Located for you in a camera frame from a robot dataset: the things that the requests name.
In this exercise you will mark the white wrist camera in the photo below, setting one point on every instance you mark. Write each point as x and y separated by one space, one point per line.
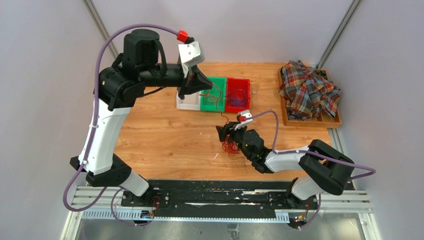
190 54
244 118

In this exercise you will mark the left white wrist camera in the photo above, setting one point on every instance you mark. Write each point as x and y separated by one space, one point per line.
190 54

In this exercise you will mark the white plastic bin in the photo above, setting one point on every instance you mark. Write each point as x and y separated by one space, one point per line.
190 102

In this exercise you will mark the plaid cloth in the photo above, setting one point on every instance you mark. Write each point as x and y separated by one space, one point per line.
308 90

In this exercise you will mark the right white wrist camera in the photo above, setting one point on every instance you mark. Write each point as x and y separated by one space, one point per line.
244 118

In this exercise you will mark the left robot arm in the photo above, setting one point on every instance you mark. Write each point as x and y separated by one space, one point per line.
141 64

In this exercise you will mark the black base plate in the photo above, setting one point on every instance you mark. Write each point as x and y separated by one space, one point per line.
221 199

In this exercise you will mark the red plastic bin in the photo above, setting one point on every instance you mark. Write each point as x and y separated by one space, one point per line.
238 96

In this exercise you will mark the green plastic bin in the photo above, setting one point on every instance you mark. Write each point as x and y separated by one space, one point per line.
213 100

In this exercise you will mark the wooden tray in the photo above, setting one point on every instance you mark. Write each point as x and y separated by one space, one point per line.
323 120

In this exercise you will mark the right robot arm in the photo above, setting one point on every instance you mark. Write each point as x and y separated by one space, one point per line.
327 170

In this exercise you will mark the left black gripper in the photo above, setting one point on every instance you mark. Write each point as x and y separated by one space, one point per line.
195 82

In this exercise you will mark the aluminium frame rail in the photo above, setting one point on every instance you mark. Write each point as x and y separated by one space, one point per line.
108 207

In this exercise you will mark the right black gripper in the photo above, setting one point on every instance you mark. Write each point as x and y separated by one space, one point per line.
223 131

